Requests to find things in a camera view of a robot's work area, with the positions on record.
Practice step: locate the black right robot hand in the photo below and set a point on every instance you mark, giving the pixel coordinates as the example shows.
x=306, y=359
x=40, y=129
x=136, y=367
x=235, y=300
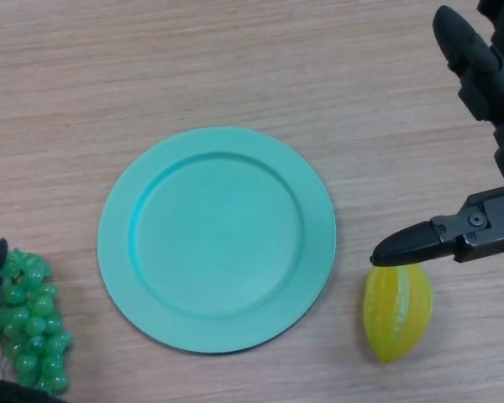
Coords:
x=487, y=92

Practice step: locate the green grapes bunch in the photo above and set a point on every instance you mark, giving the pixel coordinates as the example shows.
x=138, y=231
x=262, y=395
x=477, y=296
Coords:
x=33, y=323

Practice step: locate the teal round plate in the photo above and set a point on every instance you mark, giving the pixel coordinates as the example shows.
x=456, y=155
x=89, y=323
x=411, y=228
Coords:
x=216, y=241

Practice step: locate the yellow starfruit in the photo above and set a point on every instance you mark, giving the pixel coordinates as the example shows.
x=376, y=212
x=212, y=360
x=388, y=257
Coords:
x=397, y=319

